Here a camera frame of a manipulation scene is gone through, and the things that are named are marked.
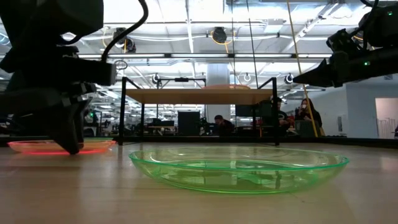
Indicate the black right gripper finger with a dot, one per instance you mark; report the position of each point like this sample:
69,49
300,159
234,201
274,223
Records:
320,76

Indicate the green translucent plastic plate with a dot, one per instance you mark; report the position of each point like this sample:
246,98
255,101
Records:
239,174
99,138

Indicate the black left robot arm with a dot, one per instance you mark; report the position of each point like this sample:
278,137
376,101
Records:
46,15

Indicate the black background monitor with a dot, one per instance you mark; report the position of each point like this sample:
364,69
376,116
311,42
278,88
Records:
188,123

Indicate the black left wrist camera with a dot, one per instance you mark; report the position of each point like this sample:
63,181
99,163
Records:
90,71

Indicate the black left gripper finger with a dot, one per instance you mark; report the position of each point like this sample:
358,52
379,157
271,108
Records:
68,127
85,112

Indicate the person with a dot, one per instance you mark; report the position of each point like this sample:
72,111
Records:
281,116
308,113
223,126

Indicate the orange translucent plastic plate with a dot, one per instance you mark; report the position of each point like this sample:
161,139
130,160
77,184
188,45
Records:
99,146

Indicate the long ceiling light fixture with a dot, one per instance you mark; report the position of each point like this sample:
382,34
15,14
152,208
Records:
199,55

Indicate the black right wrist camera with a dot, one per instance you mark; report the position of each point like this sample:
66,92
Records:
342,42

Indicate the black background rig frame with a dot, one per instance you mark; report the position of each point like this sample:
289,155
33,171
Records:
182,79

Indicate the white building column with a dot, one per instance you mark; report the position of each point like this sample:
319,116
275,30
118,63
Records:
217,74

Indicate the wooden shelf with black legs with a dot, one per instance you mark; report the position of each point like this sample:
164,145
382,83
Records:
199,96

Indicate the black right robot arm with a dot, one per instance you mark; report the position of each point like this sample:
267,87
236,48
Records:
382,28

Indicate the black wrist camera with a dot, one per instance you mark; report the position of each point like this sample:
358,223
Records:
90,71
342,42

